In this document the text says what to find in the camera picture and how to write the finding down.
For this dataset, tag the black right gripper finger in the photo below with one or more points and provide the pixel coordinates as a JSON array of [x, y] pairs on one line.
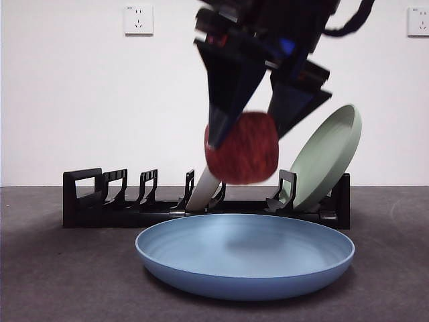
[[291, 104], [228, 87]]

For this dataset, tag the red apple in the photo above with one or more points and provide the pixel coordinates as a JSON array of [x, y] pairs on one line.
[[248, 151]]

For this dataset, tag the blue plate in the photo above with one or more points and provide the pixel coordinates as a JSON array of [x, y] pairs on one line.
[[234, 268]]

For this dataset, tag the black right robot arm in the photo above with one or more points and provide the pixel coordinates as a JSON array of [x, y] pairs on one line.
[[268, 23]]

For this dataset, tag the pale green plate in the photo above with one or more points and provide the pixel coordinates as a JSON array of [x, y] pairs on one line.
[[321, 161]]

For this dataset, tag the white plate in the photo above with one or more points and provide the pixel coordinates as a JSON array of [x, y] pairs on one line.
[[201, 194]]

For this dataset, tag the black plate rack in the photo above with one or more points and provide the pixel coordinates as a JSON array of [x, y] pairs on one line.
[[100, 218]]

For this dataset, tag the white wall socket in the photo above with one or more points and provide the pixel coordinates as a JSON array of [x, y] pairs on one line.
[[139, 20], [419, 21]]

